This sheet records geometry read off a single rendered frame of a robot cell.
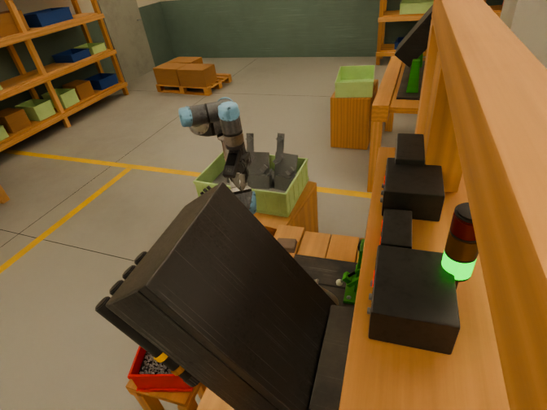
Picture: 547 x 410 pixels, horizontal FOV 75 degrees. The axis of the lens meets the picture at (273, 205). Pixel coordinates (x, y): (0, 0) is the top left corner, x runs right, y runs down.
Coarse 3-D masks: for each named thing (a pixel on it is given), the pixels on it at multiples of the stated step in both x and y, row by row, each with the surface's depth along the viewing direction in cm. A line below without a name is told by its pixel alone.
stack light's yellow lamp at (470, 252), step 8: (448, 240) 59; (456, 240) 57; (448, 248) 59; (456, 248) 58; (464, 248) 57; (472, 248) 57; (448, 256) 60; (456, 256) 58; (464, 256) 58; (472, 256) 58
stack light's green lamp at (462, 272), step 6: (444, 252) 61; (444, 258) 61; (444, 264) 61; (450, 264) 60; (456, 264) 59; (462, 264) 59; (468, 264) 59; (474, 264) 60; (450, 270) 61; (456, 270) 60; (462, 270) 60; (468, 270) 60; (456, 276) 61; (462, 276) 60; (468, 276) 61
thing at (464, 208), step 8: (456, 208) 56; (464, 208) 56; (456, 216) 56; (464, 216) 54; (456, 224) 56; (464, 224) 55; (472, 224) 54; (456, 232) 56; (464, 232) 55; (472, 232) 55; (464, 240) 56; (472, 240) 56
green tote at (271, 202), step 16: (224, 160) 252; (272, 160) 240; (304, 160) 228; (208, 176) 236; (304, 176) 230; (256, 192) 207; (272, 192) 203; (288, 192) 203; (256, 208) 215; (272, 208) 211; (288, 208) 209
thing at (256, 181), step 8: (248, 136) 222; (248, 144) 226; (256, 152) 226; (264, 152) 225; (256, 160) 228; (264, 160) 227; (248, 168) 231; (256, 168) 230; (248, 176) 233; (256, 176) 225; (264, 176) 224; (256, 184) 227; (264, 184) 226
